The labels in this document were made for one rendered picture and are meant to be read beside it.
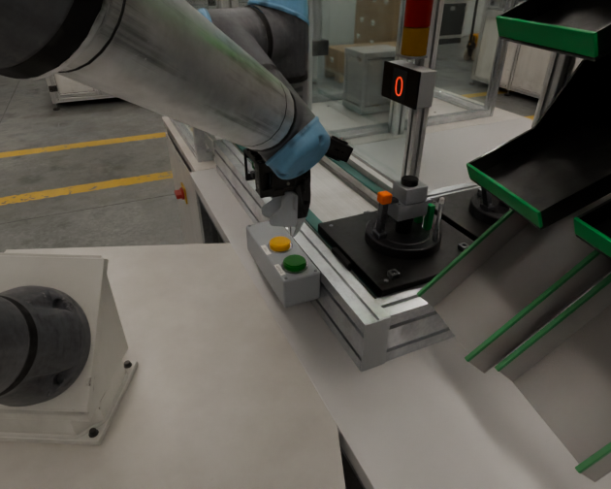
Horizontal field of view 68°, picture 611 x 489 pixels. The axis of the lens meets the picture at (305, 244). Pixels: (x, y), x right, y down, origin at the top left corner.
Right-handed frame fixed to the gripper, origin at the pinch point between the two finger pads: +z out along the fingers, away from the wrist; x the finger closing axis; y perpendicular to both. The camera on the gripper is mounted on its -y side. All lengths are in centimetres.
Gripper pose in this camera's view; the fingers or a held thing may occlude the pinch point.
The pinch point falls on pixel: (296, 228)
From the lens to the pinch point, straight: 75.8
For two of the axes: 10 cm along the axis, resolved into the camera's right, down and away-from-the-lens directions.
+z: 0.0, 8.5, 5.3
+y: -9.1, 2.2, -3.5
